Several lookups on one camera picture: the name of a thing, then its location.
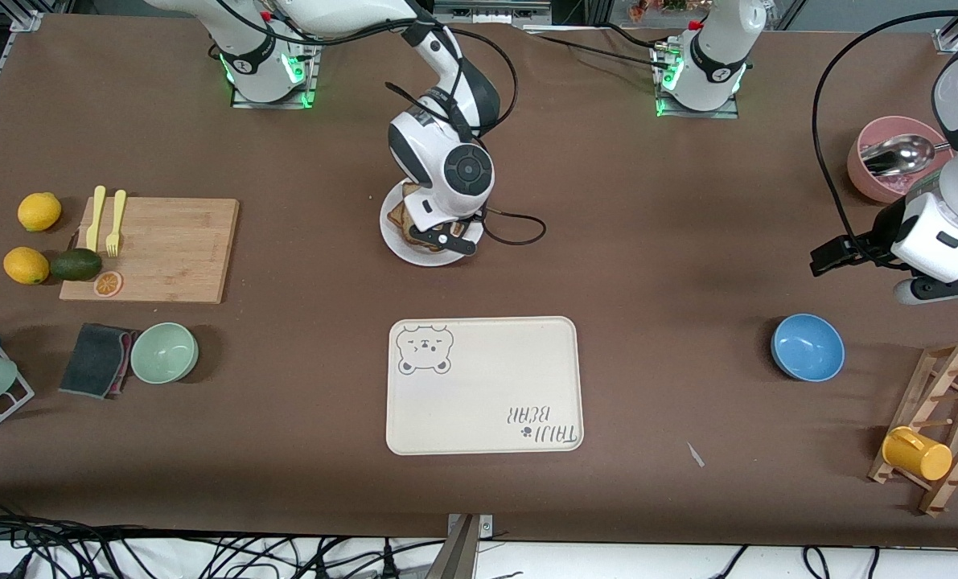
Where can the brown bread slice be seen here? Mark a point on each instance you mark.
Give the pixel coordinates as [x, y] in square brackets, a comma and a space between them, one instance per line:
[409, 191]
[396, 217]

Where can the white round plate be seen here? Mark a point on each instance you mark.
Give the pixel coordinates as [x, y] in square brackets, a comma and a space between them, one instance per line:
[394, 245]

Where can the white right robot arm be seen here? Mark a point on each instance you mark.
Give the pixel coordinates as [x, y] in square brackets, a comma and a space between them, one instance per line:
[418, 153]

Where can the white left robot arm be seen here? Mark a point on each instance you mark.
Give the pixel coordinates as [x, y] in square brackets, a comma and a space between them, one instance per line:
[716, 56]

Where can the metal spoon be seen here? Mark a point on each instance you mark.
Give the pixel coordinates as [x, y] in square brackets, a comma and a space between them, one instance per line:
[897, 154]

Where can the blue bowl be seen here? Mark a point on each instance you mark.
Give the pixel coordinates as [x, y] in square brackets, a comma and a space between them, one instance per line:
[808, 347]

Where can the pink bowl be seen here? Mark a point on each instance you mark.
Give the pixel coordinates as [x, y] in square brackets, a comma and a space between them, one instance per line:
[897, 129]

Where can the cream bear print tray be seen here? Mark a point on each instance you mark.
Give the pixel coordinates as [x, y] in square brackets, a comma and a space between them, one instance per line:
[487, 378]

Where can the wooden peg rack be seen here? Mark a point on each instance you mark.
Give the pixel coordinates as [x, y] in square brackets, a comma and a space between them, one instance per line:
[916, 418]

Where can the yellow cup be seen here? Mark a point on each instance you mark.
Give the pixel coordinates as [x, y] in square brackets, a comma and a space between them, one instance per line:
[921, 458]

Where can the grey equipment box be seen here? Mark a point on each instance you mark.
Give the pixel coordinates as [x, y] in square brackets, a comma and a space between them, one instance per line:
[487, 10]

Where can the small white paper scrap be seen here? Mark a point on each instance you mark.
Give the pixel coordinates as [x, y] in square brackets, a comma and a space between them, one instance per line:
[696, 456]

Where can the wooden cutting board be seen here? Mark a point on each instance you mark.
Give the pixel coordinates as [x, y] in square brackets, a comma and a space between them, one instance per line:
[173, 249]

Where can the light green bowl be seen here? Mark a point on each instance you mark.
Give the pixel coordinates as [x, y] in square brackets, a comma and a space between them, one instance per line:
[164, 352]

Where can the yellow plastic fork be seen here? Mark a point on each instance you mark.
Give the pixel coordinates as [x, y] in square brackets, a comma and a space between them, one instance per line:
[117, 213]

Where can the orange slice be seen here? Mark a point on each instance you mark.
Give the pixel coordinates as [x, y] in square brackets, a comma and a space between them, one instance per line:
[108, 284]

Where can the yellow plastic knife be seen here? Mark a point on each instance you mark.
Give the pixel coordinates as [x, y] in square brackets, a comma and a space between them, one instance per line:
[95, 221]

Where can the dark green avocado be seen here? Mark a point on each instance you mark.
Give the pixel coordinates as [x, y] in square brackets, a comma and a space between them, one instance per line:
[76, 264]

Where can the dark grey folded cloth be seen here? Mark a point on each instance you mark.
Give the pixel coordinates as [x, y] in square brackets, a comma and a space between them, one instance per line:
[92, 360]

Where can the yellow lemon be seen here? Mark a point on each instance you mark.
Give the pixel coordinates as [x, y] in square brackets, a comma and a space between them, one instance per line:
[26, 265]
[39, 212]

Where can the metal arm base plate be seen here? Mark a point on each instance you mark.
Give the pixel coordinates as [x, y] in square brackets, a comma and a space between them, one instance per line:
[720, 114]
[241, 103]

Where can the aluminium profile post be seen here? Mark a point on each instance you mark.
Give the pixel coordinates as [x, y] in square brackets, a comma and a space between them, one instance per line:
[462, 555]

